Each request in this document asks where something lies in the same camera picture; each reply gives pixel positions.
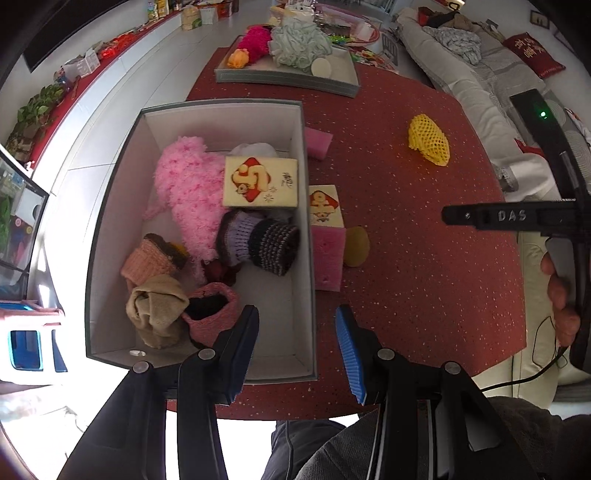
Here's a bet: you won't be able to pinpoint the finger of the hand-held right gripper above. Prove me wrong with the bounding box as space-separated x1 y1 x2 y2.
442 204 481 229

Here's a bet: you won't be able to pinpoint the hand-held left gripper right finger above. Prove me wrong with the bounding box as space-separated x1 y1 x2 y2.
335 305 539 480

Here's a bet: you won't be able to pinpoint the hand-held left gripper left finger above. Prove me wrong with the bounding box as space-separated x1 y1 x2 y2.
58 305 260 480

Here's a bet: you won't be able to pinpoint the pink knitted hat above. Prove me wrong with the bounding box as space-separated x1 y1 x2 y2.
181 282 241 349

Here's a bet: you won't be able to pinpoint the grey cardboard box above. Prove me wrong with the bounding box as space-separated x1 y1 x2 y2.
84 98 319 384

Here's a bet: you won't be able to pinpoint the beige cloth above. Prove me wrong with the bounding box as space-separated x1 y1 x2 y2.
126 274 190 349

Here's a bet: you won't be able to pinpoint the pink sponge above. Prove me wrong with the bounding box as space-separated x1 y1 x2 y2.
303 128 334 161
310 226 347 292

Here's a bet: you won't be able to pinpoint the yellow round sponge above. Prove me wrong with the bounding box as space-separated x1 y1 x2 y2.
342 226 370 268

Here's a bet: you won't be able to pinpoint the purple knitted bootie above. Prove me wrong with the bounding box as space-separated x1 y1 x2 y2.
216 210 301 277

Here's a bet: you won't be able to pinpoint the peach knitted sock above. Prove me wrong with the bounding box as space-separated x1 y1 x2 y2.
121 233 189 289

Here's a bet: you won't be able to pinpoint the cream tissue pack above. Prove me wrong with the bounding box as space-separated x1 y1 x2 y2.
308 185 346 229
222 155 300 209

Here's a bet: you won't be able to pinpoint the pink fluffy scarf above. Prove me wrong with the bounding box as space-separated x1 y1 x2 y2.
142 137 229 282

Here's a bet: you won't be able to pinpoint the white cloth bundle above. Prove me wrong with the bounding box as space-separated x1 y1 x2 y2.
229 142 279 158

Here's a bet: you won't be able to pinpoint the person's right hand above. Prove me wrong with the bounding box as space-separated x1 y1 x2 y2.
540 254 583 348

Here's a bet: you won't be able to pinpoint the yellow foam net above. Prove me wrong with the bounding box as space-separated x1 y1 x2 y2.
408 114 451 167

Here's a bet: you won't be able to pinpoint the person's dark pants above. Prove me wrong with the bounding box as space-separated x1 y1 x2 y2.
261 418 352 480

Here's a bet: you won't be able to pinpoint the white sofa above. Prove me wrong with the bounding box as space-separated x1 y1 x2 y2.
397 7 591 204

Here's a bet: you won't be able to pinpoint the red printed cushion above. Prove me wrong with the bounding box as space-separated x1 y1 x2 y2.
502 32 566 79

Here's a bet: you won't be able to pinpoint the pale crumpled clothes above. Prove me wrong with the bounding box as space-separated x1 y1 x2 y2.
422 25 483 63

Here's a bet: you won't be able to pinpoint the grey tray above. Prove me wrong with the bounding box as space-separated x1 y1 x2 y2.
215 34 362 99

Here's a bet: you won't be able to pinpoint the pink plastic stool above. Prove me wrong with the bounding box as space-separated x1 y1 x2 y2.
0 300 68 374

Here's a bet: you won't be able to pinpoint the round red cluttered table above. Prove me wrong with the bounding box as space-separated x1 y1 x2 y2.
270 0 402 70

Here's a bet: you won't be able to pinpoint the mint green fluffy scarf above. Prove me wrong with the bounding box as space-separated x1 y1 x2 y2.
269 17 333 72

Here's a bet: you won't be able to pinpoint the glass cabinet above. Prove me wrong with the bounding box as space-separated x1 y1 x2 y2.
0 143 49 287

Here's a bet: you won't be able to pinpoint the magenta fluffy scarf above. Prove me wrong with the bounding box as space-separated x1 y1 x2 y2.
238 25 273 61

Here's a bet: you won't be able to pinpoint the green potted plant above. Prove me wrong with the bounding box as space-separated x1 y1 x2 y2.
16 83 68 139

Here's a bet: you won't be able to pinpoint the white cardboard box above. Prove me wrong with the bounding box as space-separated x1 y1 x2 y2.
65 48 101 79

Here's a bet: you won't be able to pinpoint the red low cabinet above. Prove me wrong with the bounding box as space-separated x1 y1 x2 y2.
4 0 195 162

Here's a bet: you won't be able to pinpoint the black television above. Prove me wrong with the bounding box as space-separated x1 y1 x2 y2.
23 0 148 73

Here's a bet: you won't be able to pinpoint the black cable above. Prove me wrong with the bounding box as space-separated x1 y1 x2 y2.
478 316 571 393

